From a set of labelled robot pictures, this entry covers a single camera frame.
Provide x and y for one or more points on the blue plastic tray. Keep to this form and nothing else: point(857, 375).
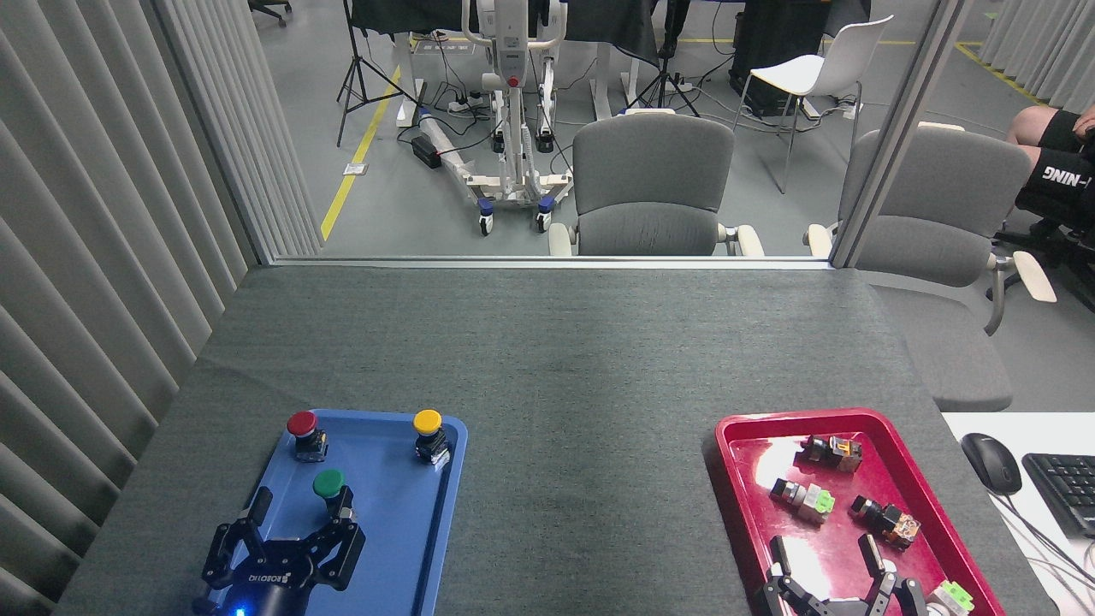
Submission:
point(389, 530)

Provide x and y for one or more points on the white power strip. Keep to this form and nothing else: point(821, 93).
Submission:
point(466, 103)

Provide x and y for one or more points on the table with black cloth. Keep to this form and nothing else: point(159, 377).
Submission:
point(616, 26)

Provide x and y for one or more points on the silver switch with green block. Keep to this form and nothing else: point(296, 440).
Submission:
point(804, 500)

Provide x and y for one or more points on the yellow mushroom push button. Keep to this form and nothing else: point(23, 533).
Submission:
point(427, 422)

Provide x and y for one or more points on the black power adapter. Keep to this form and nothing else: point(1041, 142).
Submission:
point(426, 151)

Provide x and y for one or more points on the black office chair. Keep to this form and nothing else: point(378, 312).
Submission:
point(1056, 252)

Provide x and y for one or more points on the white switch with green block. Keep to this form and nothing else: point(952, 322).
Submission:
point(951, 599)

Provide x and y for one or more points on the green mushroom push button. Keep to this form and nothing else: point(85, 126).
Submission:
point(329, 484)

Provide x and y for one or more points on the white wheeled stand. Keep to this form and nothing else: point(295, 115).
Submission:
point(513, 128)

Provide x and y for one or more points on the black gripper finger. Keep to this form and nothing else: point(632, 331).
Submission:
point(885, 586)
point(780, 565)

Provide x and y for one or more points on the black tripod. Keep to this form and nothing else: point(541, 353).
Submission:
point(665, 81)
point(358, 77)

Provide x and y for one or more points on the black keyboard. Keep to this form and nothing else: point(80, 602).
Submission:
point(1065, 492)

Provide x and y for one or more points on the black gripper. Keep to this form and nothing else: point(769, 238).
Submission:
point(274, 586)

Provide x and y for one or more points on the silver frame post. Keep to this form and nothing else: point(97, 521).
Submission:
point(898, 128)
point(218, 128)

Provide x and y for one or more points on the black computer mouse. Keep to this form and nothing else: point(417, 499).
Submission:
point(991, 462)

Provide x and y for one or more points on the black switch with orange block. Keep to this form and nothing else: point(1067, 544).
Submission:
point(885, 520)

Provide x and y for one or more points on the red mushroom push button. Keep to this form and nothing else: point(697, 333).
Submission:
point(302, 424)

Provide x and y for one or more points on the black switch with orange end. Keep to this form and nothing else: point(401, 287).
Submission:
point(831, 452)

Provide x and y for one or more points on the white plastic chair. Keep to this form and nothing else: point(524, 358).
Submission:
point(813, 73)

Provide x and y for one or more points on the person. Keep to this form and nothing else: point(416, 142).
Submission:
point(1056, 167)

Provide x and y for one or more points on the grey office chair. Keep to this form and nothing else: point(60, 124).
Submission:
point(650, 180)
point(941, 231)

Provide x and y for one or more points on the red plastic tray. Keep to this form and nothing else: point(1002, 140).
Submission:
point(843, 565)

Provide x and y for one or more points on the black cabinet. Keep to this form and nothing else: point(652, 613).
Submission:
point(774, 43)

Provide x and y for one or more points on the white desk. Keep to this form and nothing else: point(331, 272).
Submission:
point(1052, 565)

